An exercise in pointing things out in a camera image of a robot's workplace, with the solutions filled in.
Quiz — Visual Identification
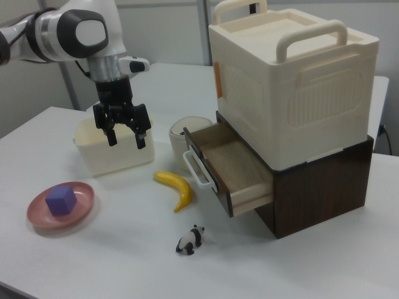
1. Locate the pink plastic plate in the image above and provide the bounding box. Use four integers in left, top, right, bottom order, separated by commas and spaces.
26, 181, 95, 231

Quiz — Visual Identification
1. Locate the grey metal partition post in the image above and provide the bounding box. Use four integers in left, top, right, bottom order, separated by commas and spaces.
198, 0, 210, 67

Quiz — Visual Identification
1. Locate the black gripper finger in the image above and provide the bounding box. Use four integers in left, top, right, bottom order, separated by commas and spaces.
92, 103, 118, 147
123, 103, 153, 150

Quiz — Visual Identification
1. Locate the cream open plastic bin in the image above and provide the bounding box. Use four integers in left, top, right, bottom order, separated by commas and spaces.
72, 115, 156, 178

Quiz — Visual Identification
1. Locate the blue cable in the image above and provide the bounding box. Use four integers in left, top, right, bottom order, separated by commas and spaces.
378, 124, 393, 155

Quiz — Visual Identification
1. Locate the yellow toy banana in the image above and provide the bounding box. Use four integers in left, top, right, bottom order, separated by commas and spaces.
153, 171, 193, 214

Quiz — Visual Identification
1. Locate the dark wooden drawer cabinet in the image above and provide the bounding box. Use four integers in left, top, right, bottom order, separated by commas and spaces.
215, 110, 375, 240

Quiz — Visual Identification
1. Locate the dark drawer with white handle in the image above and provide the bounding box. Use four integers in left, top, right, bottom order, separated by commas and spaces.
182, 121, 276, 219

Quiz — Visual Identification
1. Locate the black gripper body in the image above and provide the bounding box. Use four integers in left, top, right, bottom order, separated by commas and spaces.
94, 77, 134, 116

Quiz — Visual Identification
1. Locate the small panda figurine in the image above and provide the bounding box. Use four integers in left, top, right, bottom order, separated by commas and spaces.
175, 224, 206, 255

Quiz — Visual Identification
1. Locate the purple cube block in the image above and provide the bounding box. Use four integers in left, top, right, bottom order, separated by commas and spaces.
45, 185, 77, 216

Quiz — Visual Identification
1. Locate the small beige lidded trash can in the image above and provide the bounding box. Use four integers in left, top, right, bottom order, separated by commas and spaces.
168, 116, 216, 171

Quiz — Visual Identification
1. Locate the cream storage box with handles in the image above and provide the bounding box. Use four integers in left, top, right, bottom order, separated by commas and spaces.
208, 0, 380, 172

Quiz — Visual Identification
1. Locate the orange tape strip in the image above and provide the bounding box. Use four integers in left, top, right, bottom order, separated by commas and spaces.
214, 62, 224, 98

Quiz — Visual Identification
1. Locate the grey slanted metal pole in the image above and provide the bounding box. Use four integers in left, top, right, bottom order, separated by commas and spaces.
59, 61, 79, 110

